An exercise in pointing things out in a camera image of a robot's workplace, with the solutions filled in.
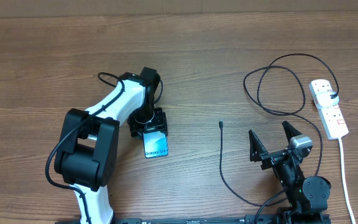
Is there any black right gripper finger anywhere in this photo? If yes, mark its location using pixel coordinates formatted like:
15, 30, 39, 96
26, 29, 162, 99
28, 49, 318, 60
282, 121, 302, 144
249, 130, 268, 162

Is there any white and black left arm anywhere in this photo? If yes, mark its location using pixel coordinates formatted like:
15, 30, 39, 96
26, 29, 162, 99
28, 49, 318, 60
45, 67, 168, 223

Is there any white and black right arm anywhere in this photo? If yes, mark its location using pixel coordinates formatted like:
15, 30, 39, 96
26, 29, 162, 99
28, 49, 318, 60
245, 121, 331, 223

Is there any white charger plug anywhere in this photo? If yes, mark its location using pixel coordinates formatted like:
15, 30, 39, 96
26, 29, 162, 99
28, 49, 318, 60
313, 91, 339, 110

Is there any white power strip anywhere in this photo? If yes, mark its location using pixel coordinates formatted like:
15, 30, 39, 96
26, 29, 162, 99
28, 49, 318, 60
309, 79, 349, 139

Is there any white power strip cord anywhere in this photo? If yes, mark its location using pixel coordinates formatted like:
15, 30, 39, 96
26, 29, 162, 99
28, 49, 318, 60
337, 138, 357, 224

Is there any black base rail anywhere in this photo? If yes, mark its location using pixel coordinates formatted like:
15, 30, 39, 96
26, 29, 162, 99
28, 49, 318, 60
54, 213, 332, 224

